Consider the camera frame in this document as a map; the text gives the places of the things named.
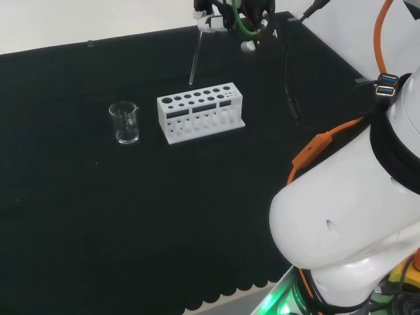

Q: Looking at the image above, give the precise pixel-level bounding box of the white test tube rack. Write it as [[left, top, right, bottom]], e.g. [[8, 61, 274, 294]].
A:
[[156, 81, 247, 146]]

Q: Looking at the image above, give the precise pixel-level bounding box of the pale board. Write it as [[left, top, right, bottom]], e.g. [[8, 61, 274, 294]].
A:
[[185, 282, 287, 315]]

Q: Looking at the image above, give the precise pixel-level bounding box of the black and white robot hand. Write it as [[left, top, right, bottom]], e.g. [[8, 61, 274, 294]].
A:
[[192, 0, 242, 34]]

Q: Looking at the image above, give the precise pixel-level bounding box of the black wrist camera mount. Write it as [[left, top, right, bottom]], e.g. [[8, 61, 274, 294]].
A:
[[240, 0, 278, 53]]

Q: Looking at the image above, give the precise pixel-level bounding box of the yellow stop button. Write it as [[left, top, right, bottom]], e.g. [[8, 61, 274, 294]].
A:
[[388, 248, 420, 293]]

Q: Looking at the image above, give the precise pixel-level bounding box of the clear glass beaker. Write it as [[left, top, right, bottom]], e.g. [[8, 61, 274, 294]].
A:
[[108, 101, 140, 145]]

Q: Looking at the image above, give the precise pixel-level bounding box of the orange cable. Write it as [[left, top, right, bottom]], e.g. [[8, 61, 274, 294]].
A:
[[286, 0, 395, 298]]

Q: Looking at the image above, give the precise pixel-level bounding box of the clear glass rod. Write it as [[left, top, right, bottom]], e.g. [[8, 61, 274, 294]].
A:
[[188, 28, 203, 86]]

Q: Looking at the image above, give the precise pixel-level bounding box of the thick black cable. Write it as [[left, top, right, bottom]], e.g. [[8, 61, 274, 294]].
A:
[[283, 0, 331, 127]]

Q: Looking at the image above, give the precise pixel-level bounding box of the green cable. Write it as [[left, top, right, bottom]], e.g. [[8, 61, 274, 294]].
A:
[[231, 0, 264, 35]]

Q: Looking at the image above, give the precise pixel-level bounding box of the black bench cloth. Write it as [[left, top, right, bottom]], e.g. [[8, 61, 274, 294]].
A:
[[0, 11, 373, 315]]

